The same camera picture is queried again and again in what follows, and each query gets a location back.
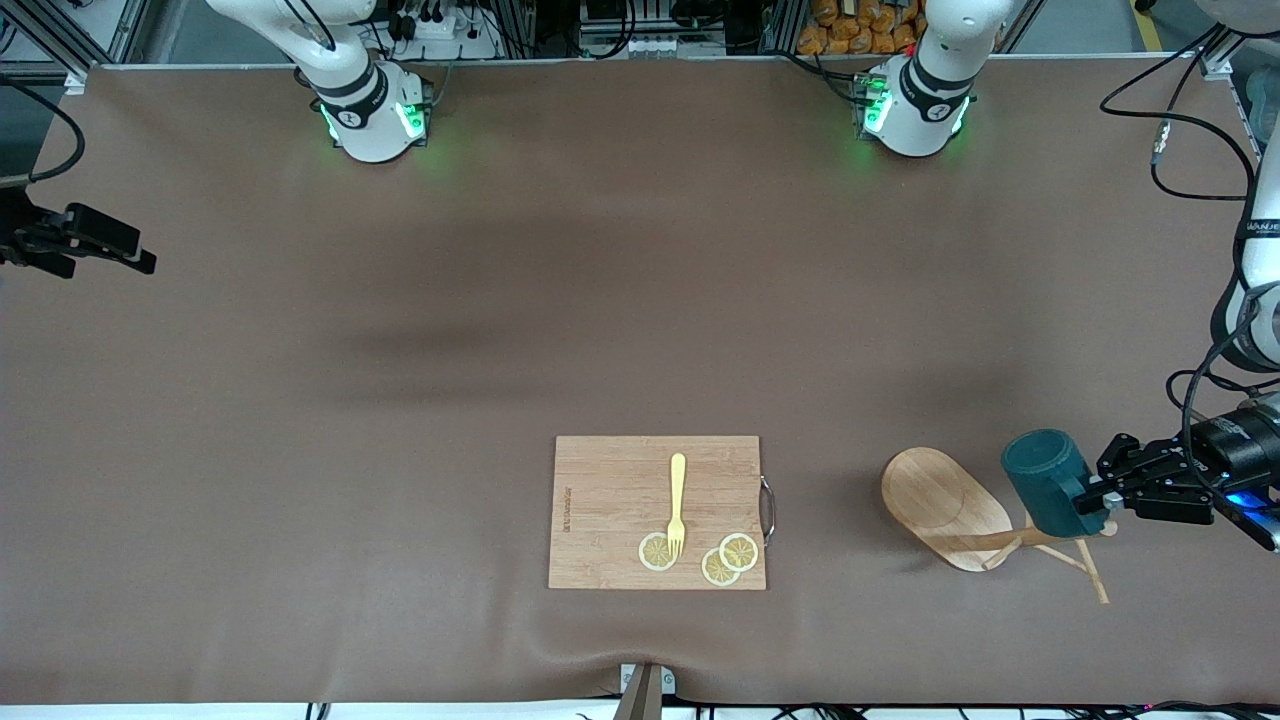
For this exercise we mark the aluminium profile bracket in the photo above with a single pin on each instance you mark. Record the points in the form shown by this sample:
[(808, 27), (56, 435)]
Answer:
[(645, 695)]

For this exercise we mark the white terminal strip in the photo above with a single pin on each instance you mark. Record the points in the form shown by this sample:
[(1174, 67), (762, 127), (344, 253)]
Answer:
[(630, 46)]

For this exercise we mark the aluminium frame strut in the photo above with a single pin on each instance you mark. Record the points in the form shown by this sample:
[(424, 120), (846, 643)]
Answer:
[(1215, 62), (76, 80)]

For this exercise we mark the wooden mug rack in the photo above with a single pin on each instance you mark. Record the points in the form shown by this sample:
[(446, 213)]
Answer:
[(930, 495)]

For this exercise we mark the orange snack bag pile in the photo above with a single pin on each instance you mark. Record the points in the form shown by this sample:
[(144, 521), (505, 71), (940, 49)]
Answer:
[(850, 35)]

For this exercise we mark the brown table cover mat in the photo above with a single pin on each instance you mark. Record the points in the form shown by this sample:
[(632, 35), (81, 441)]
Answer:
[(300, 450)]

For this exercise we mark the teal mug yellow inside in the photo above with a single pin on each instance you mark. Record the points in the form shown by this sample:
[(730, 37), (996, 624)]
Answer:
[(1045, 490)]

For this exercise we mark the yellow plastic fork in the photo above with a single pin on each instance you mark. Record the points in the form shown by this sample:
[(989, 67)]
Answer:
[(678, 490)]

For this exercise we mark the white power strip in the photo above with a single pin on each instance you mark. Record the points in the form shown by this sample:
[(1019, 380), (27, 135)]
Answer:
[(440, 28)]

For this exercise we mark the lemon slice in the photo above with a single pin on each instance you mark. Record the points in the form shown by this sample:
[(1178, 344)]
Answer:
[(740, 552), (652, 552), (715, 572)]

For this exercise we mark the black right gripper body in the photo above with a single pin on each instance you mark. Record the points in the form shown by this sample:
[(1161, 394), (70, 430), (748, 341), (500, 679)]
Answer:
[(30, 237)]

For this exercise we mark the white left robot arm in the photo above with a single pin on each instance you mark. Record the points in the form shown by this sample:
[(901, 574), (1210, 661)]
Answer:
[(930, 110)]

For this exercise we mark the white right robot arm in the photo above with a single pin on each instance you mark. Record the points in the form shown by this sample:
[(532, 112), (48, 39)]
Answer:
[(370, 130)]

